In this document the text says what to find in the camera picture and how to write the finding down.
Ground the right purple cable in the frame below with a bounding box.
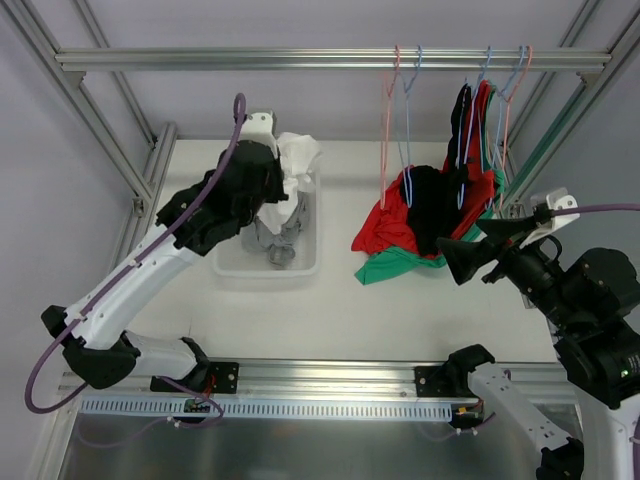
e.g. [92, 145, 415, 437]
[549, 202, 640, 217]

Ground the black tank top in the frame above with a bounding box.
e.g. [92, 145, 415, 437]
[407, 84, 472, 257]

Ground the light blue hanger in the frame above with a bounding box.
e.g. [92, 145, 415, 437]
[397, 44, 424, 207]

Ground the red tank top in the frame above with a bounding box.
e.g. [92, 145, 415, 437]
[350, 79, 499, 269]

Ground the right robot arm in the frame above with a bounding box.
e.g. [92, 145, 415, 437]
[437, 217, 639, 479]

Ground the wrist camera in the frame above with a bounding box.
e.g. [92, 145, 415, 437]
[239, 109, 278, 155]
[520, 187, 580, 249]

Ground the aluminium frame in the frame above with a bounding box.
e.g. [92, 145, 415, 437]
[0, 0, 179, 311]
[501, 1, 639, 218]

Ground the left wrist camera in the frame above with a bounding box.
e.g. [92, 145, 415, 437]
[239, 109, 278, 155]

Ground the white tank top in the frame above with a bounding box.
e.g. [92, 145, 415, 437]
[257, 132, 322, 235]

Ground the grey tank top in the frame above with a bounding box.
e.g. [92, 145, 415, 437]
[240, 192, 310, 269]

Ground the left aluminium frame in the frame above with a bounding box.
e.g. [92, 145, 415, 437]
[0, 0, 179, 311]

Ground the aluminium hanging rail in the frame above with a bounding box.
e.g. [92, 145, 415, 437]
[54, 46, 613, 72]

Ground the blue hanger with black top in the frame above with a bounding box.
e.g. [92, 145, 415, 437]
[452, 45, 494, 209]

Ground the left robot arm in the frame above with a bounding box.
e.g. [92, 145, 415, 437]
[41, 140, 286, 391]

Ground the white plastic basket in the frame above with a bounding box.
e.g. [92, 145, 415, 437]
[208, 171, 321, 291]

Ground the white slotted cable duct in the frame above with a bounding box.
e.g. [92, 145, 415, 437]
[79, 395, 453, 423]

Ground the pink hanger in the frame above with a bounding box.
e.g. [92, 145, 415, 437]
[379, 45, 401, 210]
[497, 45, 533, 179]

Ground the right aluminium frame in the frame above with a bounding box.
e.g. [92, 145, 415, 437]
[501, 1, 639, 218]

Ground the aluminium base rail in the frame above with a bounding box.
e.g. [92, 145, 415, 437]
[58, 355, 576, 401]

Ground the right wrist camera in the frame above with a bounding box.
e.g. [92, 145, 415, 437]
[520, 187, 580, 249]

